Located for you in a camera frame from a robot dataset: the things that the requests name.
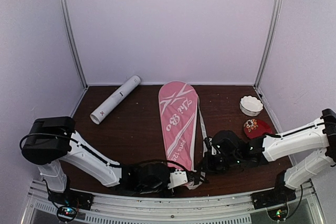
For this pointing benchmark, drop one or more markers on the red floral plate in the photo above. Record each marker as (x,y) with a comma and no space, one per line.
(254,128)

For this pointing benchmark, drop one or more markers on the pink racket cover bag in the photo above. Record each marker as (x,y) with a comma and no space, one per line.
(179,115)

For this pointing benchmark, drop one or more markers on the right aluminium frame post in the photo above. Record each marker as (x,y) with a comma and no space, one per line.
(269,40)

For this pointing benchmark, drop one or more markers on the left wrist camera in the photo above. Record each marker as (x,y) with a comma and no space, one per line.
(177,178)

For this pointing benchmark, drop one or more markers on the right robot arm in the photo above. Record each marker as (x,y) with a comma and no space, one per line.
(225,150)

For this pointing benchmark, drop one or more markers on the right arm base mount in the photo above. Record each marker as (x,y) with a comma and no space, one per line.
(280,194)

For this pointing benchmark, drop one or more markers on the white fluted bowl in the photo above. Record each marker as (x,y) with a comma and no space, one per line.
(251,106)

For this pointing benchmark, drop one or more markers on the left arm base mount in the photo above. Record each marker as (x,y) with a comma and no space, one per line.
(69,197)

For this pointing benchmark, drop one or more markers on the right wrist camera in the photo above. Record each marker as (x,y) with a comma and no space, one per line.
(209,147)

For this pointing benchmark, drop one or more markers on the aluminium frame post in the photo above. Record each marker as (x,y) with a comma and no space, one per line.
(269,40)
(72,43)

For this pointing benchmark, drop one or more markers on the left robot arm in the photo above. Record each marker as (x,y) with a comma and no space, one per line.
(53,140)

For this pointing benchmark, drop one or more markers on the white shuttlecock tube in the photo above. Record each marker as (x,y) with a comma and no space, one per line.
(109,104)

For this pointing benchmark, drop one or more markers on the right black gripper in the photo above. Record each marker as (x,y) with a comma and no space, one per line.
(207,164)

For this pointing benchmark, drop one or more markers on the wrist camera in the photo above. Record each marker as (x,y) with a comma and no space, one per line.
(177,178)
(209,147)

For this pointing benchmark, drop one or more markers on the aluminium front rail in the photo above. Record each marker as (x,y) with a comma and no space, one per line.
(235,208)

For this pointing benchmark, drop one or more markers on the left aluminium frame post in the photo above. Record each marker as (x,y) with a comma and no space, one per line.
(72,43)

